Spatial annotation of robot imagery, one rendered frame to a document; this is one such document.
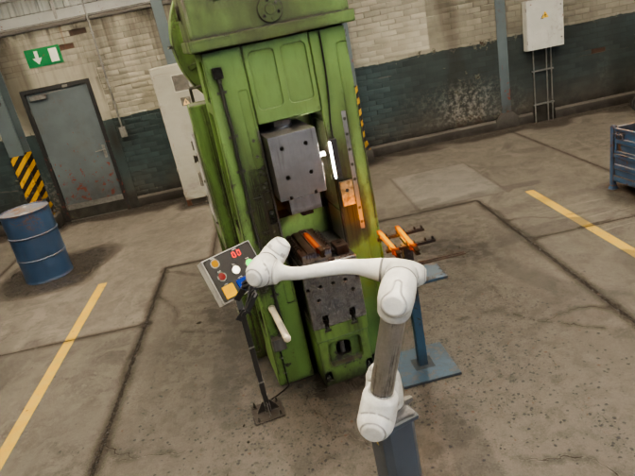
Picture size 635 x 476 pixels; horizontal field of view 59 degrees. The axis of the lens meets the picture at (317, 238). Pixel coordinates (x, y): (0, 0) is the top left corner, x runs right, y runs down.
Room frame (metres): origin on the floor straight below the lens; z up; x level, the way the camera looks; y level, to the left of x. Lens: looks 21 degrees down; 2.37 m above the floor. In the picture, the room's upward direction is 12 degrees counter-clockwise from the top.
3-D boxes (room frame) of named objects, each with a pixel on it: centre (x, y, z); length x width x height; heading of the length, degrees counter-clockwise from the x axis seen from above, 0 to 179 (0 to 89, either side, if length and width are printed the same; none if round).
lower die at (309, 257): (3.53, 0.07, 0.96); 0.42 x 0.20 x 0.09; 13
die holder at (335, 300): (3.56, 0.02, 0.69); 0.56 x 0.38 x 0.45; 13
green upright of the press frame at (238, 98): (3.62, 0.39, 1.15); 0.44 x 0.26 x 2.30; 13
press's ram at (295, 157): (3.54, 0.03, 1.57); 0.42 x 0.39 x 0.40; 13
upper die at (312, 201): (3.53, 0.07, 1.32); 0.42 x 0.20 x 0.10; 13
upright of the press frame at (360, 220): (3.76, -0.26, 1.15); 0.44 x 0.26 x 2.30; 13
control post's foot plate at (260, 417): (3.13, 0.56, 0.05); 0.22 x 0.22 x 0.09; 13
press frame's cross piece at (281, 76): (3.69, 0.06, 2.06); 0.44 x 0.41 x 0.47; 13
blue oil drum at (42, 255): (6.71, 3.40, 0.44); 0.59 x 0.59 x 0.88
